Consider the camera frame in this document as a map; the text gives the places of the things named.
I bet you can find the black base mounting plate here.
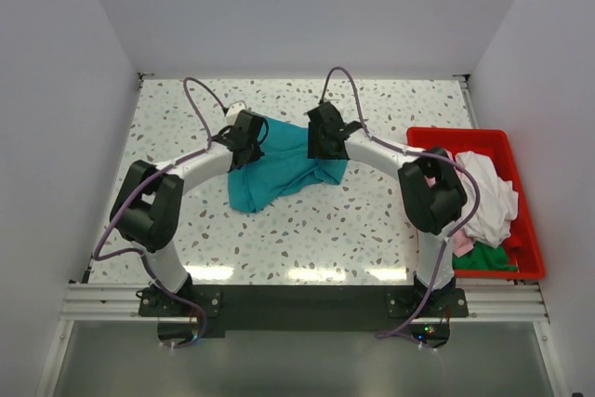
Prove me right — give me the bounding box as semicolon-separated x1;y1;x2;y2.
137;283;466;342

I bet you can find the white t shirt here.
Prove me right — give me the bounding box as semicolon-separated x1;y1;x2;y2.
455;152;519;248

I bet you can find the green t shirt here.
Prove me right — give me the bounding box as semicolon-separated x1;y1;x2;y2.
453;242;518;271

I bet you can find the red plastic bin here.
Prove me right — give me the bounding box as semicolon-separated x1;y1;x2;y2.
406;126;546;281

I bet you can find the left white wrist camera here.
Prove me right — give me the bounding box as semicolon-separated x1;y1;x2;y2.
225;101;247;125

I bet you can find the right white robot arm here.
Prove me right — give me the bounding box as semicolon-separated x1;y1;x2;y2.
307;102;468;316

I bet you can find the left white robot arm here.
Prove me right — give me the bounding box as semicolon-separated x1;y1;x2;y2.
93;109;270;315

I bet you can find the teal t shirt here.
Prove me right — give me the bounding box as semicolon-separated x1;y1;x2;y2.
228;118;348;214

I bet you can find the aluminium frame rail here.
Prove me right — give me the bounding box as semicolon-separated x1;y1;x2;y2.
59;282;549;323

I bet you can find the pink t shirt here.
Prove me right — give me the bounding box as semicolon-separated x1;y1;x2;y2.
453;172;475;258

